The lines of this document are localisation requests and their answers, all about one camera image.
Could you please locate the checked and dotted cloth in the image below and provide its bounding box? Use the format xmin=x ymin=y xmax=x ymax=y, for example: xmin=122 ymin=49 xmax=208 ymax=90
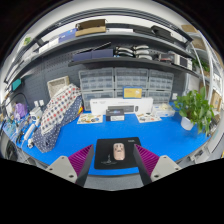
xmin=31 ymin=83 xmax=84 ymax=154

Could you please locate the long white keyboard box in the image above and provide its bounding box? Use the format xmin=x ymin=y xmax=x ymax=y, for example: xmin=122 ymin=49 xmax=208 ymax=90
xmin=89 ymin=97 xmax=154 ymax=116

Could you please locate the grey plastic drawer cabinet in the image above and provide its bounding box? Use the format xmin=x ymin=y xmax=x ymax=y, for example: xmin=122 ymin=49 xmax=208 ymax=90
xmin=148 ymin=69 xmax=175 ymax=104
xmin=113 ymin=67 xmax=150 ymax=99
xmin=78 ymin=67 xmax=115 ymax=112

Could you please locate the teal plastic bin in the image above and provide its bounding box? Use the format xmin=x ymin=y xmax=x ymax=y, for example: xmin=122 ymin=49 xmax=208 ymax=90
xmin=11 ymin=78 xmax=23 ymax=92

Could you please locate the yellow and blue box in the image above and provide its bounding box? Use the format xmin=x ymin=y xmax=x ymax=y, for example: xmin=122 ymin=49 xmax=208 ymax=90
xmin=122 ymin=86 xmax=144 ymax=100

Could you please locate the purple bag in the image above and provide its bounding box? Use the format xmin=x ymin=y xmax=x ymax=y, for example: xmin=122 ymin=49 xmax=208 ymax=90
xmin=14 ymin=102 xmax=28 ymax=119

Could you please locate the white woven basket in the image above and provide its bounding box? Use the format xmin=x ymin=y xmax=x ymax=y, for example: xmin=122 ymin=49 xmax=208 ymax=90
xmin=46 ymin=75 xmax=71 ymax=99

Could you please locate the black mouse pad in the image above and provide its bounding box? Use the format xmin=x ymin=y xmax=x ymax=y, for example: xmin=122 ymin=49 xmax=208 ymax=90
xmin=93 ymin=136 xmax=143 ymax=170

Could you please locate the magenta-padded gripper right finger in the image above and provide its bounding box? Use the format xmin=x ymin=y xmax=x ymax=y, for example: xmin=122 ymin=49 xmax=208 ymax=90
xmin=133 ymin=144 xmax=183 ymax=186

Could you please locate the potted green plant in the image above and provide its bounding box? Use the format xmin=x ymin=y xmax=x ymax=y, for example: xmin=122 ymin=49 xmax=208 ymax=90
xmin=173 ymin=87 xmax=216 ymax=134

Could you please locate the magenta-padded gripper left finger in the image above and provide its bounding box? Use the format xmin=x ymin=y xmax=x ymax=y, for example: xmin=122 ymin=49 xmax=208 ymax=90
xmin=45 ymin=144 xmax=95 ymax=187

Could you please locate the printed picture card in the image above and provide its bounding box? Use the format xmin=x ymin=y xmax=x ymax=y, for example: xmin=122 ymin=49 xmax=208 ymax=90
xmin=135 ymin=112 xmax=163 ymax=124
xmin=76 ymin=113 xmax=104 ymax=125

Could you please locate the small dark box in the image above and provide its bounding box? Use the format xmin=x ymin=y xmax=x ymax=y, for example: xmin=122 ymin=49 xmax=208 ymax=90
xmin=105 ymin=108 xmax=126 ymax=122

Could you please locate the white shelf rack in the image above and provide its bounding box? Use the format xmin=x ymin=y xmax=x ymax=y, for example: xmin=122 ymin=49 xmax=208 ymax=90
xmin=189 ymin=24 xmax=224 ymax=134

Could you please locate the white tissue pack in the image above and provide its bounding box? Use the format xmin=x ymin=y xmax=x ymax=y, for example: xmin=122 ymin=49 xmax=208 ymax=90
xmin=151 ymin=103 xmax=176 ymax=118

